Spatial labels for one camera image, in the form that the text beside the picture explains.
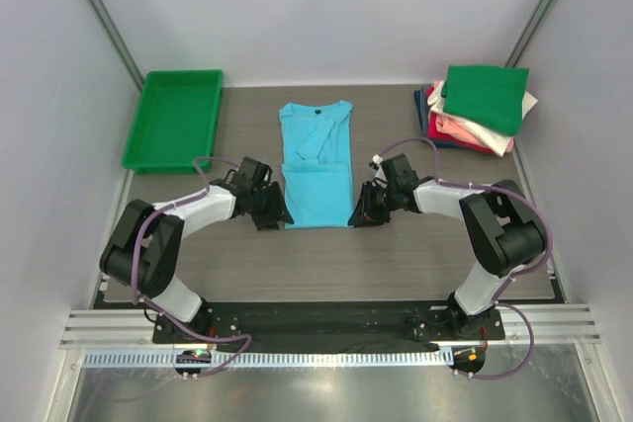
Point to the slotted grey cable duct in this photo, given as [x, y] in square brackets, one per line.
[196, 359]

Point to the right aluminium corner post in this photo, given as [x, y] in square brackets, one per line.
[534, 23]

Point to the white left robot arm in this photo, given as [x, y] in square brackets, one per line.
[143, 249]

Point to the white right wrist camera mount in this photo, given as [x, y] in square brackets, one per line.
[377, 162]

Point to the light blue t shirt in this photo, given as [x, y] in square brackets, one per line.
[317, 164]

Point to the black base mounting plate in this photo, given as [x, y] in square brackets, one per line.
[348, 327]

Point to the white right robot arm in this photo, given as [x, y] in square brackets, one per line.
[506, 232]

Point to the green plastic tray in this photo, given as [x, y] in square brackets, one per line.
[176, 121]

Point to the folded cream t shirt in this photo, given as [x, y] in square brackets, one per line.
[499, 143]

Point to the folded green t shirt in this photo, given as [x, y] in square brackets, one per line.
[490, 96]

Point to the aluminium frame rail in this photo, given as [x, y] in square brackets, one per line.
[551, 323]

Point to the left aluminium corner post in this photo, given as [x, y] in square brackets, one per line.
[112, 33]

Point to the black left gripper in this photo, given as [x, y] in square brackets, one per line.
[278, 210]

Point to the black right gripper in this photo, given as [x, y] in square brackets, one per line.
[366, 213]

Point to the folded pink t shirt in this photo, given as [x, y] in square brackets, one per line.
[450, 127]

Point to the folded navy t shirt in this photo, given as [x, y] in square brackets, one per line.
[422, 113]

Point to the aluminium corner post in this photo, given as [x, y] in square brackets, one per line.
[534, 23]
[112, 33]

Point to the folded red t shirt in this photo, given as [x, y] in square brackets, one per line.
[434, 133]

